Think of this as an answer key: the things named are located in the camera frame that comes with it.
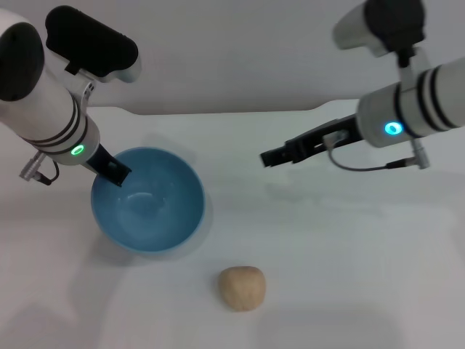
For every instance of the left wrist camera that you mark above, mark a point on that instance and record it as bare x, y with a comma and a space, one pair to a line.
91, 43

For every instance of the blue ceramic bowl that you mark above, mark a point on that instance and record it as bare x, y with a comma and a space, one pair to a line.
149, 218

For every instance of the beige egg yolk pastry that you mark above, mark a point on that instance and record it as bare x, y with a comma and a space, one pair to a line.
242, 289

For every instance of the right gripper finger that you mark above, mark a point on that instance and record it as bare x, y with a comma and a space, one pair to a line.
275, 157

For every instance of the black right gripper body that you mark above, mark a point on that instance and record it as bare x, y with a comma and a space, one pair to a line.
319, 140

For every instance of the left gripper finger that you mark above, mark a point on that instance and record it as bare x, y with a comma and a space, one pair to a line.
116, 171

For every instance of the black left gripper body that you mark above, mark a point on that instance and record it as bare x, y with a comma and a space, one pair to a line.
101, 160

